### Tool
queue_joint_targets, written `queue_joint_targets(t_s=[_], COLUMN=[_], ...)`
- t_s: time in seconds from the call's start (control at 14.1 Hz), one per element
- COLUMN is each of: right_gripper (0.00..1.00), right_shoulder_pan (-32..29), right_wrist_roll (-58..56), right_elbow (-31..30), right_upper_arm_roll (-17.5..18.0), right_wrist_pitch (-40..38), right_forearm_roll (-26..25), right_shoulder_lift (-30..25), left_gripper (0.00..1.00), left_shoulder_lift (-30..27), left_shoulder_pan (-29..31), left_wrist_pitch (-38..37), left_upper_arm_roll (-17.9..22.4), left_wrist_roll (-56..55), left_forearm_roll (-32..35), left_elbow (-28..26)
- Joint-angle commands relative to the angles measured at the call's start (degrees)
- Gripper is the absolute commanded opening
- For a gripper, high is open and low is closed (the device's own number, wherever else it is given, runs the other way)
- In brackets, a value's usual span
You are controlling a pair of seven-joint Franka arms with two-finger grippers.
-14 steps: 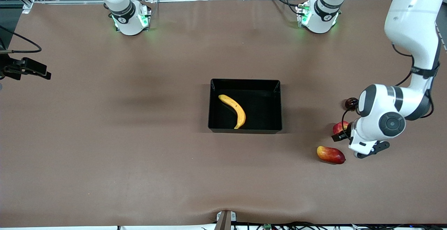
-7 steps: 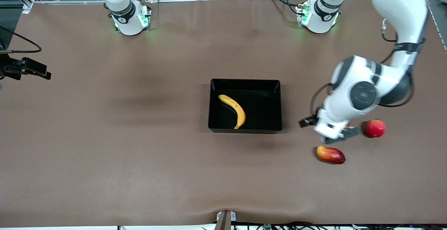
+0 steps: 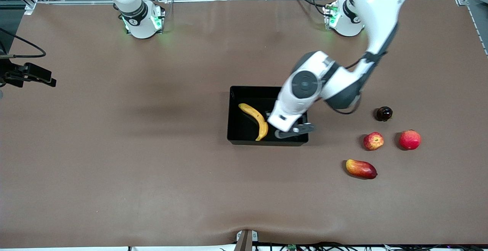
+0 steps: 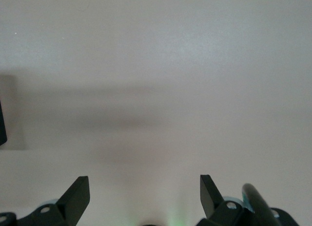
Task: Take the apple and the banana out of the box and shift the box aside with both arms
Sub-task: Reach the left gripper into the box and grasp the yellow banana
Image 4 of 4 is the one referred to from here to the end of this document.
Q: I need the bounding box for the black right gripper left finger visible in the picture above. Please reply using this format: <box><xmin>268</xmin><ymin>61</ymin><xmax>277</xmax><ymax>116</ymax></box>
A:
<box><xmin>0</xmin><ymin>176</ymin><xmax>90</xmax><ymax>226</ymax></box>

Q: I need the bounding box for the black cable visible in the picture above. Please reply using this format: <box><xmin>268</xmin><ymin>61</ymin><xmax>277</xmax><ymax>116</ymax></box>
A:
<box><xmin>242</xmin><ymin>183</ymin><xmax>277</xmax><ymax>226</ymax></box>

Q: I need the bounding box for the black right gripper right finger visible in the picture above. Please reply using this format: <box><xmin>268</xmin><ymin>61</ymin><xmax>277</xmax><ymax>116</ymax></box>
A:
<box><xmin>196</xmin><ymin>174</ymin><xmax>300</xmax><ymax>226</ymax></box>

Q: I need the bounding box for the black plastic box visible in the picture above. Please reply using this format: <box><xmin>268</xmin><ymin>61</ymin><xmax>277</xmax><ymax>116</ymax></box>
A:
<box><xmin>0</xmin><ymin>99</ymin><xmax>8</xmax><ymax>146</ymax></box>

